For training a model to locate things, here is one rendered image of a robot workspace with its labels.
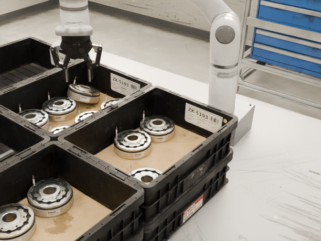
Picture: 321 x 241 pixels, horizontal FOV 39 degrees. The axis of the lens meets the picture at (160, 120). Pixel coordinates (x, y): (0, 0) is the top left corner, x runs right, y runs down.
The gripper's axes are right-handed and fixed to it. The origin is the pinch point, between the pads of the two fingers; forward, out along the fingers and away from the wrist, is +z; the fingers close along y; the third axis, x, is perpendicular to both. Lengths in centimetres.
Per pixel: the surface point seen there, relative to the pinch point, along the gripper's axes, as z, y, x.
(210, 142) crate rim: 8.0, -33.0, 23.1
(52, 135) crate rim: 7.7, 6.2, 17.9
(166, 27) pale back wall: 96, -70, -310
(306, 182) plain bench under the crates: 31, -67, 14
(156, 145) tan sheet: 17.6, -21.2, 9.7
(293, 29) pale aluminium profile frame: 39, -126, -145
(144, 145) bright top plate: 14.4, -17.4, 13.8
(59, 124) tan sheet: 17.6, 6.7, -3.7
